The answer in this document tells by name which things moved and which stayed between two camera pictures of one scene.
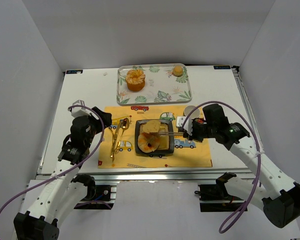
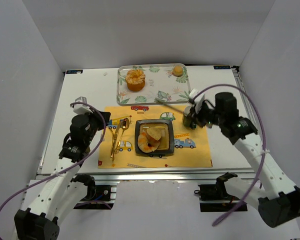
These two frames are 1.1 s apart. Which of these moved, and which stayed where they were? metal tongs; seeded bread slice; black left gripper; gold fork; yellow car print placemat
Moved: metal tongs; seeded bread slice
Stayed: yellow car print placemat; gold fork; black left gripper
